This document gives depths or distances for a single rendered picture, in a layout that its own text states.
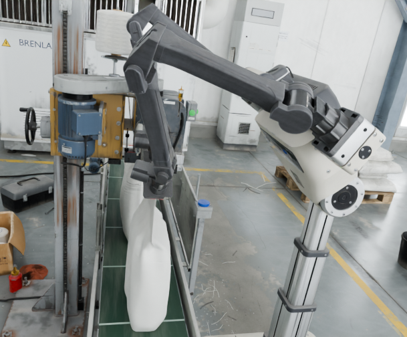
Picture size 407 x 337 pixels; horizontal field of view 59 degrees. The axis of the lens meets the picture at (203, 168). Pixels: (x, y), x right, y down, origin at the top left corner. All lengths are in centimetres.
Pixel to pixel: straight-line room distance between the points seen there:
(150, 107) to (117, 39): 60
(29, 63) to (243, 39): 277
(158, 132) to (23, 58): 365
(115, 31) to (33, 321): 165
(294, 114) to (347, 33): 597
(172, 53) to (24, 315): 194
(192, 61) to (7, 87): 394
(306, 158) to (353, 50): 586
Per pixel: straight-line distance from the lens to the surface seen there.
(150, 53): 83
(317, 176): 113
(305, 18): 641
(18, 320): 244
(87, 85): 153
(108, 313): 187
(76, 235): 208
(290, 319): 161
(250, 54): 544
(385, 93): 739
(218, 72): 83
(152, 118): 97
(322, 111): 89
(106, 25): 152
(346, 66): 687
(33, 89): 460
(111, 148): 181
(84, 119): 150
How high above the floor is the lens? 166
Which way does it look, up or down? 21 degrees down
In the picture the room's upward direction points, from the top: 8 degrees clockwise
